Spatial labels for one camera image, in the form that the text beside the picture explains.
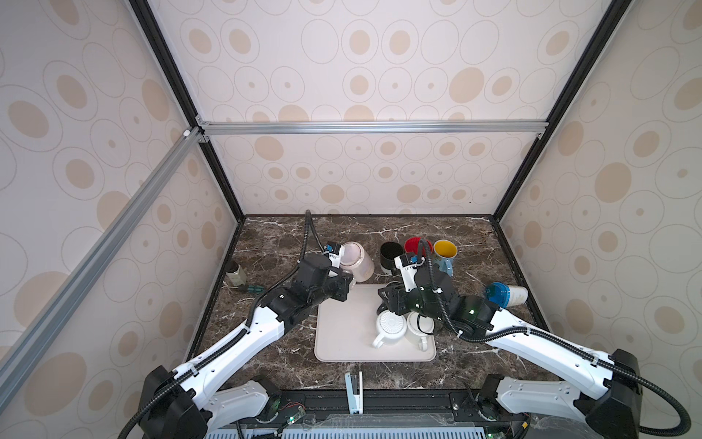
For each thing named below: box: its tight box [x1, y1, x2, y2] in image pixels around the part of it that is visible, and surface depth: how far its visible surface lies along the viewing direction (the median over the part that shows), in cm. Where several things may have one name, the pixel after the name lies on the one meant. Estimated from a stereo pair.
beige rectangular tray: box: [314, 283, 437, 363], surface depth 87 cm
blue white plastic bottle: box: [486, 281, 529, 309], surface depth 91 cm
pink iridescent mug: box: [339, 240, 376, 283], surface depth 76 cm
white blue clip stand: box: [344, 371, 363, 415], surface depth 75 cm
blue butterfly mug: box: [433, 238, 458, 278], surface depth 97 cm
